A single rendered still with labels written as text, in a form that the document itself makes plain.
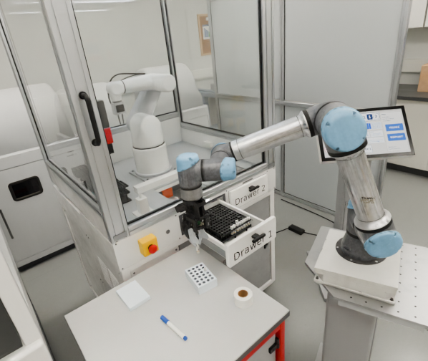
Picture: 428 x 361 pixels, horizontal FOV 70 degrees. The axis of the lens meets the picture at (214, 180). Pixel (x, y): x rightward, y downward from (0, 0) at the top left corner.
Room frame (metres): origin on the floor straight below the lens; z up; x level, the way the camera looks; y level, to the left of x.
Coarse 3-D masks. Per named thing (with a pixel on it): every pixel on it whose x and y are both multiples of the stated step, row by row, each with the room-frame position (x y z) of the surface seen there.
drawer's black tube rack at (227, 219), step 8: (208, 208) 1.32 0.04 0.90; (216, 208) 1.32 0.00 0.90; (224, 208) 1.31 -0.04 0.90; (216, 216) 1.24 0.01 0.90; (224, 216) 1.23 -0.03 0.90; (232, 216) 1.23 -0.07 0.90; (240, 216) 1.22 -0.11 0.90; (216, 224) 1.18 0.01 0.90; (224, 224) 1.18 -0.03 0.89; (232, 224) 1.16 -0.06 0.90; (208, 232) 1.16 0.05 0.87; (216, 232) 1.11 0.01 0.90; (240, 232) 1.15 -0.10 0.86; (224, 240) 1.09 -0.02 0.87
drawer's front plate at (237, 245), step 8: (272, 216) 1.15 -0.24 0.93; (264, 224) 1.10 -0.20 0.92; (272, 224) 1.13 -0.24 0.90; (248, 232) 1.05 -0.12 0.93; (256, 232) 1.07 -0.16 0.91; (264, 232) 1.10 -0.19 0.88; (272, 232) 1.13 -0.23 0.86; (232, 240) 1.01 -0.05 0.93; (240, 240) 1.01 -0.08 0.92; (248, 240) 1.04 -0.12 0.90; (264, 240) 1.10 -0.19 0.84; (232, 248) 0.98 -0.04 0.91; (240, 248) 1.01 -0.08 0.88; (256, 248) 1.07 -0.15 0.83; (232, 256) 0.98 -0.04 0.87; (240, 256) 1.01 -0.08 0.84; (232, 264) 0.98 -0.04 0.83
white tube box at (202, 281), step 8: (200, 264) 1.04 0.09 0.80; (192, 272) 0.99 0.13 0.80; (200, 272) 1.00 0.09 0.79; (208, 272) 0.99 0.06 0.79; (192, 280) 0.95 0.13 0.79; (200, 280) 0.95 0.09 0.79; (208, 280) 0.95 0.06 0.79; (216, 280) 0.94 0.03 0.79; (200, 288) 0.91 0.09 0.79; (208, 288) 0.92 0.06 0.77
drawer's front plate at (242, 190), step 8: (264, 176) 1.58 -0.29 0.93; (248, 184) 1.50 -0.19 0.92; (256, 184) 1.54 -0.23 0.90; (264, 184) 1.57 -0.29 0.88; (232, 192) 1.42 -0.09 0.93; (240, 192) 1.46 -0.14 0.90; (248, 192) 1.50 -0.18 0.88; (256, 192) 1.53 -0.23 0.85; (264, 192) 1.57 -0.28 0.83; (232, 200) 1.42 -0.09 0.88; (240, 200) 1.46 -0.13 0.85; (248, 200) 1.49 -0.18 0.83
